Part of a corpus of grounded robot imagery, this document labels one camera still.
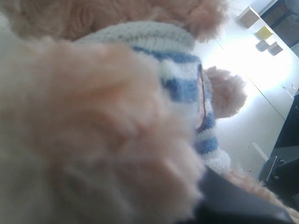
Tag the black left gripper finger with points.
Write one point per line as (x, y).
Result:
(225, 203)

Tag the plush bear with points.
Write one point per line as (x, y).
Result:
(107, 116)

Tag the small grey box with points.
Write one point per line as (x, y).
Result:
(262, 45)

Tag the yellow box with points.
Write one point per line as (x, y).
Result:
(264, 33)

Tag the beige cardboard box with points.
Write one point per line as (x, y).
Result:
(248, 17)

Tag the dark cabinet with handle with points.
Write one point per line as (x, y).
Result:
(280, 173)

